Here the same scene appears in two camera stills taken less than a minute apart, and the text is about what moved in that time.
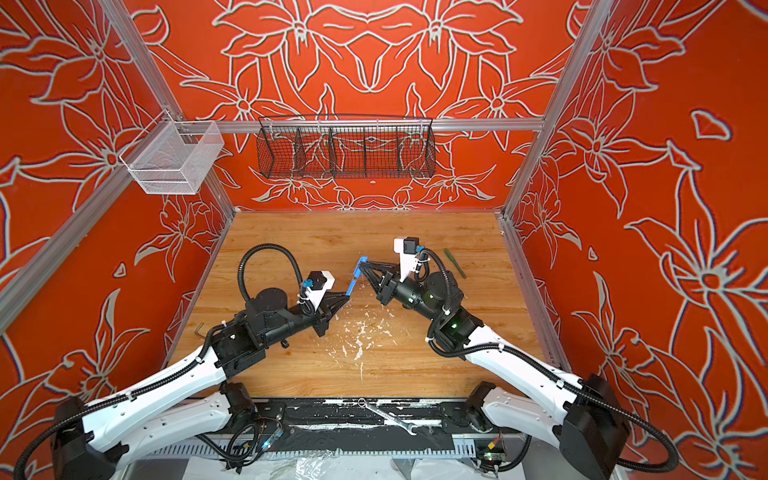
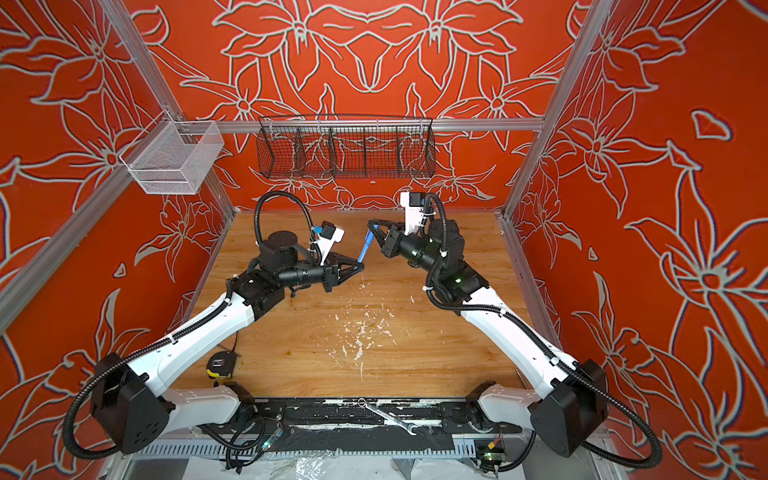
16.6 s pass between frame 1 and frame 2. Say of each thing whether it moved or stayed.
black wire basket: stayed
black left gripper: moved
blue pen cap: moved
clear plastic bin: stayed
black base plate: stayed
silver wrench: stayed
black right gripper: moved
